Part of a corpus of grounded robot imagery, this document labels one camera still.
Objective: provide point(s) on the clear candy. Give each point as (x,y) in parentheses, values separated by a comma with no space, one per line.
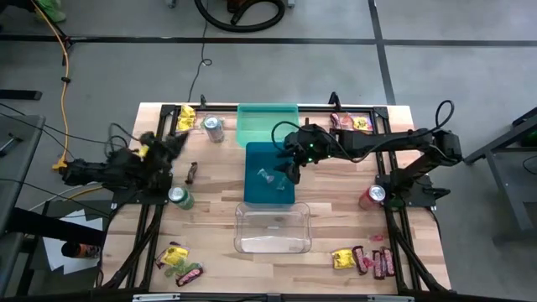
(282,183)
(265,175)

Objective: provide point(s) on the pink candy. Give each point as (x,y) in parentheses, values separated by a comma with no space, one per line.
(376,237)
(369,263)

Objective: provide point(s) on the black flat bar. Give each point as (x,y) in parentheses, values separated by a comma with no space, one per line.
(21,95)

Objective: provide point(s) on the black table clamp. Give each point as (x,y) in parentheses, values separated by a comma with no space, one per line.
(203,101)
(334,100)

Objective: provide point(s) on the black metal cart frame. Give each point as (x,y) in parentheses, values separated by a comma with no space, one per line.
(495,146)

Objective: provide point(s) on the person's foot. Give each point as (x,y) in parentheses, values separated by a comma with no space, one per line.
(52,10)

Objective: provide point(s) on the black padded beam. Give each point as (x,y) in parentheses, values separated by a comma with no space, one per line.
(50,226)

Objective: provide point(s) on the black stand leg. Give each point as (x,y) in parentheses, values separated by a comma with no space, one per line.
(69,40)

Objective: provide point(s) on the metal hand tool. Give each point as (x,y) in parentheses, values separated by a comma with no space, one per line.
(10,142)

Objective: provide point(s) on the red soda can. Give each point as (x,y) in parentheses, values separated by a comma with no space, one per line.
(371,199)

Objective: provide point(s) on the green candy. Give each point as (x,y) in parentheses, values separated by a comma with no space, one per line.
(174,271)
(192,267)

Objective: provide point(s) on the silver green soda can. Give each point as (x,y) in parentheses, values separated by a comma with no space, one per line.
(214,130)

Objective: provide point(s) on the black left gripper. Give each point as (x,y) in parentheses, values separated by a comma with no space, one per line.
(157,168)

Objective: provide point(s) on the silver metal bracket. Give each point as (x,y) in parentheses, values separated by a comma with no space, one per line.
(155,298)
(390,298)

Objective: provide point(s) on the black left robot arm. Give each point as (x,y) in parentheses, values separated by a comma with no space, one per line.
(96,172)

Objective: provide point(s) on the yellow pink candy bag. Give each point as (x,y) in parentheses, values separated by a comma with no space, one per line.
(347,121)

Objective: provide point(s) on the green translucent plastic bin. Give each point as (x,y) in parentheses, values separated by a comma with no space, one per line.
(251,130)

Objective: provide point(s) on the grey side table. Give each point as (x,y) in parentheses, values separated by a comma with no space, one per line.
(21,176)

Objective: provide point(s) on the clear plastic bin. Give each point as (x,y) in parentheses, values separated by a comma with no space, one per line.
(251,247)

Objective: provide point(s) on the yellow purple candy bag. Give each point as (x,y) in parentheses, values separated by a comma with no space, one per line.
(362,123)

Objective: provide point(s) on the blue plastic bin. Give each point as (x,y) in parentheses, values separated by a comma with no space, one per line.
(253,155)

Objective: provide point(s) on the white paper sheets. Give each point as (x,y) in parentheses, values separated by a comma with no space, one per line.
(54,256)

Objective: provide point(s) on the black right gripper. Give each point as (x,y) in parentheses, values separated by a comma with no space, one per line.
(312,144)

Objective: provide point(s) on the yellow tape label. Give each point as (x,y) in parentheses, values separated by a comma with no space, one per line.
(144,151)

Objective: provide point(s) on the orange black bottle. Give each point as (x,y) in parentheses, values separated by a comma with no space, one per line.
(81,251)

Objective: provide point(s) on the black aluminium table frame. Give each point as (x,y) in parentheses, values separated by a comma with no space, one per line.
(319,110)

